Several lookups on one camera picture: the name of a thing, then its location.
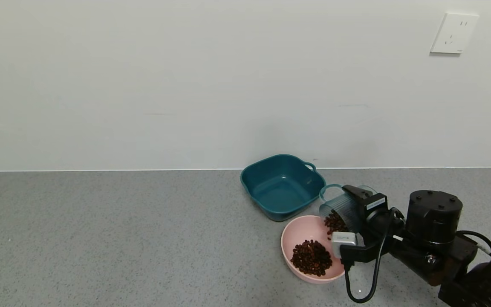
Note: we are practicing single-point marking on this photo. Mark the dark brown coffee beans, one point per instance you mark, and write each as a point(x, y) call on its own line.
point(311, 258)

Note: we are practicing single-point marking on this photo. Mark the pink plastic bowl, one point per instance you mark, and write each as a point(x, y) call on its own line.
point(296, 232)

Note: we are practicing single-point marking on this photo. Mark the translucent blue-grey measuring cup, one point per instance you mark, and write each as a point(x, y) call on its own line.
point(343, 209)

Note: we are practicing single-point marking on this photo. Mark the black and silver right robot arm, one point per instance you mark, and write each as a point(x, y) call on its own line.
point(435, 217)

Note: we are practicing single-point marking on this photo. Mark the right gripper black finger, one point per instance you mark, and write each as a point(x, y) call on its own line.
point(356, 192)

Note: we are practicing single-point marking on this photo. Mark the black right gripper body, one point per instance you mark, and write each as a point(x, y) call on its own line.
point(375, 204)

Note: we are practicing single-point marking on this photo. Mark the white wall socket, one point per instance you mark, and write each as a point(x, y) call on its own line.
point(454, 33)

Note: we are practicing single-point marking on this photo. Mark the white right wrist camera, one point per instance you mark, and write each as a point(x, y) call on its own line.
point(341, 241)

